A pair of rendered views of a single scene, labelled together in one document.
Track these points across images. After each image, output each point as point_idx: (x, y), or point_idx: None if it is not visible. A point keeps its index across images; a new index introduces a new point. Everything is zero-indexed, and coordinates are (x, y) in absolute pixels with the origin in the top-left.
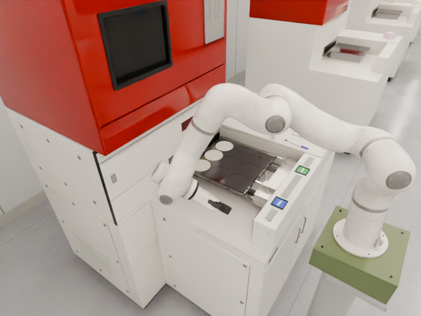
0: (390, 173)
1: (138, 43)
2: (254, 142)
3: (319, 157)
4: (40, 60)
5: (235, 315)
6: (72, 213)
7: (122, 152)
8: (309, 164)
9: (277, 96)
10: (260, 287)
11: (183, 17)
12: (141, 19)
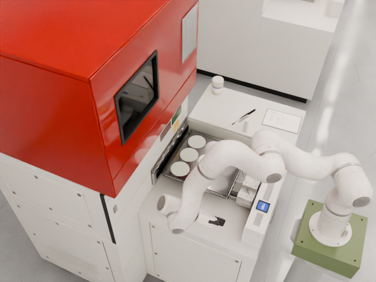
0: (356, 198)
1: (137, 97)
2: (225, 135)
3: None
4: (48, 127)
5: None
6: (52, 229)
7: None
8: None
9: (272, 151)
10: (249, 275)
11: (168, 53)
12: (139, 77)
